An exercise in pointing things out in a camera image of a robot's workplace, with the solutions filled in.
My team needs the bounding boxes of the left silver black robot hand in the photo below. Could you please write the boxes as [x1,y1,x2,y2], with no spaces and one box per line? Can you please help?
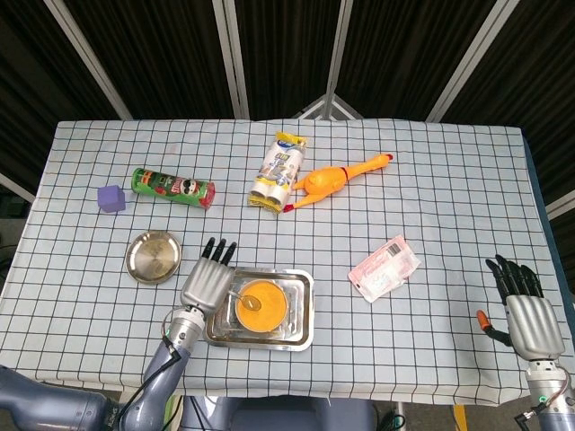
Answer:
[180,236,238,315]

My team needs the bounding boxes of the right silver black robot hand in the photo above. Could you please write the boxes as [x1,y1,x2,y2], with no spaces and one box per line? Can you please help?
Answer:
[476,254,566,361]

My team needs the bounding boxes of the clear plastic spoon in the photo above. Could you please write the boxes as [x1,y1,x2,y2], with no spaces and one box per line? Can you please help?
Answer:
[227,290,263,312]

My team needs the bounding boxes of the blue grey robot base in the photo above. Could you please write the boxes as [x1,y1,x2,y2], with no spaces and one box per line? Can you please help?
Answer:
[179,396,376,431]

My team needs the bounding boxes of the round steel plate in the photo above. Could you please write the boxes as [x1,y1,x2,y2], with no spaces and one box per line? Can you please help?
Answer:
[125,229,184,286]

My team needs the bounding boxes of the orange-yellow powder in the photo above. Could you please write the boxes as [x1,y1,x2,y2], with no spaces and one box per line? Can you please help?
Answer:
[236,280,288,331]

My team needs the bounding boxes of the white bowl of orange powder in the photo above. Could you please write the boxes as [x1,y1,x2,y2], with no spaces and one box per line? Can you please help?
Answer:
[233,277,290,335]

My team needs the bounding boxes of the rectangular steel tray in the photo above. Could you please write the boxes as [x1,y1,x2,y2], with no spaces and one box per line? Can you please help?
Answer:
[200,266,316,354]

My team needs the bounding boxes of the green chips can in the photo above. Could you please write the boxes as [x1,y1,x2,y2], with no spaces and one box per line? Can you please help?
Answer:
[130,166,217,212]

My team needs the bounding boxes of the purple foam cube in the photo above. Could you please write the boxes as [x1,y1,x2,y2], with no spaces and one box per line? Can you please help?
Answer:
[96,183,128,215]

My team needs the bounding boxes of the pack of trash bag rolls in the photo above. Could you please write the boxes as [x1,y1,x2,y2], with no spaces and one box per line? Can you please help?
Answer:
[247,130,310,215]

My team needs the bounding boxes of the dark blue under cloth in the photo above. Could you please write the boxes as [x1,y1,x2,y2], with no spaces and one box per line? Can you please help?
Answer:
[520,128,575,311]

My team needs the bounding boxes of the white checked tablecloth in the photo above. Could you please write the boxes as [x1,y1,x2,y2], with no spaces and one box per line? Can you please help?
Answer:
[0,118,559,408]

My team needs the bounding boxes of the orange rubber chicken toy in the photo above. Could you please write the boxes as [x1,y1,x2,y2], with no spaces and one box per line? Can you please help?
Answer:
[282,152,396,214]

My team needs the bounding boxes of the pink white plastic packet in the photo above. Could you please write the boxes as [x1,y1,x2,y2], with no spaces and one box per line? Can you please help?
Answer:
[348,234,422,303]

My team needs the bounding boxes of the white screen frame post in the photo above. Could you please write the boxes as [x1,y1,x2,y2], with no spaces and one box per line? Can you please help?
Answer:
[545,189,575,221]
[43,0,135,121]
[212,0,251,121]
[0,172,36,202]
[322,0,354,121]
[425,0,520,123]

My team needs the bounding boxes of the white screen foot bracket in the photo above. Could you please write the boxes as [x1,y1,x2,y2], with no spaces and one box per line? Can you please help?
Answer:
[294,92,363,121]

